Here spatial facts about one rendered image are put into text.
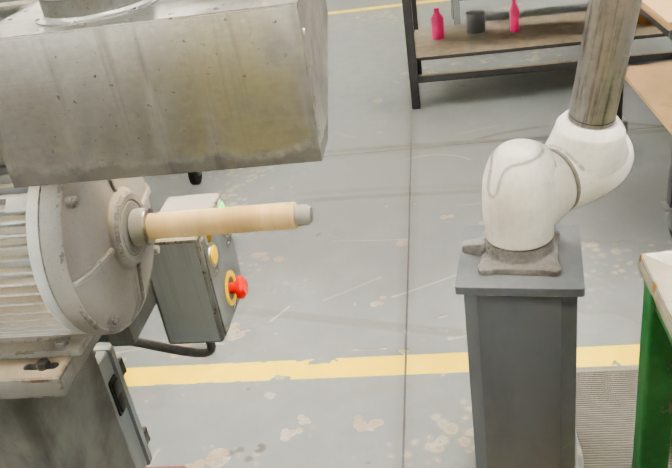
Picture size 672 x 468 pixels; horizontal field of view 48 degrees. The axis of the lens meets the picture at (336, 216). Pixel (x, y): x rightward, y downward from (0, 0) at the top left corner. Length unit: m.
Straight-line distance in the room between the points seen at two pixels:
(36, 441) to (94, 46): 0.58
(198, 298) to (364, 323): 1.62
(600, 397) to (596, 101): 1.07
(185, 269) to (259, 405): 1.39
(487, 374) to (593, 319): 0.97
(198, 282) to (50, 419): 0.29
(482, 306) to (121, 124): 1.18
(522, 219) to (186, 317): 0.77
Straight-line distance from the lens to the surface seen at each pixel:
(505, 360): 1.82
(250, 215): 0.88
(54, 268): 0.86
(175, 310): 1.25
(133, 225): 0.92
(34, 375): 0.99
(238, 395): 2.60
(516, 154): 1.64
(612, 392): 2.48
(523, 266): 1.72
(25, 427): 1.07
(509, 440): 2.00
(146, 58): 0.68
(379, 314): 2.82
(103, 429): 1.25
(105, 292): 0.90
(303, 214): 0.87
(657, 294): 1.29
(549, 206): 1.68
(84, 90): 0.71
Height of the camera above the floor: 1.66
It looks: 28 degrees down
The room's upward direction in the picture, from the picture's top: 9 degrees counter-clockwise
